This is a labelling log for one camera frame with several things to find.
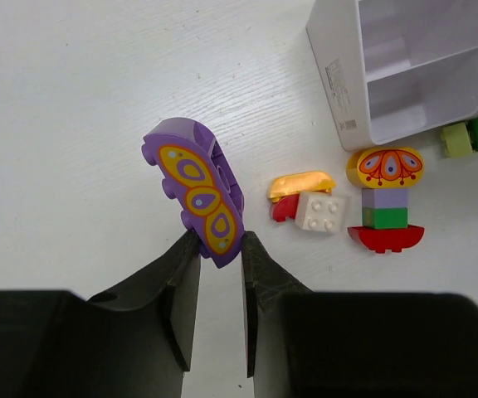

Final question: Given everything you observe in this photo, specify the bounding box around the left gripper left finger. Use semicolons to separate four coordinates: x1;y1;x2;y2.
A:
0;232;201;397

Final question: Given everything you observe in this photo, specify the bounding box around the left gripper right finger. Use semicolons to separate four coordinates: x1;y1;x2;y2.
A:
241;232;478;397

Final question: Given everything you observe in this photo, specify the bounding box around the white lego brick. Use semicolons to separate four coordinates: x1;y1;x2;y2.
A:
295;191;349;234

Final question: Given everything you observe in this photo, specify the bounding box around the purple butterfly wing lego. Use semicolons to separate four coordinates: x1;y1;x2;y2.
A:
142;117;245;268

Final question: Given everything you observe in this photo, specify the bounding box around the yellow and red lego stack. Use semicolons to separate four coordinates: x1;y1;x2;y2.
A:
267;171;336;222

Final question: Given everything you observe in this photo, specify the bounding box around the lilac green red lego stack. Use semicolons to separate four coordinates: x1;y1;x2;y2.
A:
347;188;425;254

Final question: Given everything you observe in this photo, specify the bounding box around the yellow oval printed lego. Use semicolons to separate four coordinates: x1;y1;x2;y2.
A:
345;147;425;189

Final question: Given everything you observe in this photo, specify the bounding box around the green and lime lego stack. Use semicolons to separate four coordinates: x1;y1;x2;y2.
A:
441;118;478;158

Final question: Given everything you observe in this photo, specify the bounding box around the left white divided container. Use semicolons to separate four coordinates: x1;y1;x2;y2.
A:
306;0;478;151

